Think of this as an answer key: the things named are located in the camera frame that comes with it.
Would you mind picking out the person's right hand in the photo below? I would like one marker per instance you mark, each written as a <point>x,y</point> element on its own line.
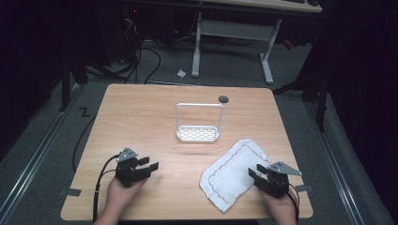
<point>280,206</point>

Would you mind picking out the person's left hand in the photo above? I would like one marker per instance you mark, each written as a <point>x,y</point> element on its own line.
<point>120,195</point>

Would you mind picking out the white-legged desk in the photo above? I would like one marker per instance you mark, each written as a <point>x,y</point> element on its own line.
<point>234,30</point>

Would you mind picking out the metal floor rail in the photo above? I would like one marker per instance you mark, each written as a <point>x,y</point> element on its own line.
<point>334,162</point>
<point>34,156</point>

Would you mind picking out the grey tape piece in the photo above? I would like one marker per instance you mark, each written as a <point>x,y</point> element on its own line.
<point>304,188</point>
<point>73,192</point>

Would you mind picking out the white cloth with red stitching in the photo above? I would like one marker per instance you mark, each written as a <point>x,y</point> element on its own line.
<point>233,175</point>

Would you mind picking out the black round table grommet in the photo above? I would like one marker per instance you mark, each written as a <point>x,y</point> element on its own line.
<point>223,99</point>

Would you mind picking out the black metal stand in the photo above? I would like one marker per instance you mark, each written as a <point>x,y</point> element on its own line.
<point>322,103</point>
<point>65,84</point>

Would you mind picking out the white plastic rack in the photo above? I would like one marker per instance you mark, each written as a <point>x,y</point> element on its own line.
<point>197,132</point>

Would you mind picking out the white paper scrap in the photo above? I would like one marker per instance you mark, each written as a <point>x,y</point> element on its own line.
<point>181,73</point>

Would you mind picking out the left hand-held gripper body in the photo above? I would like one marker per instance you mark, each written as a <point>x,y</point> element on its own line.
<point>127,172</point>

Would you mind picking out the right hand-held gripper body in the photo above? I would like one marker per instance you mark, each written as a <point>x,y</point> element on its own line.
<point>277,181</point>

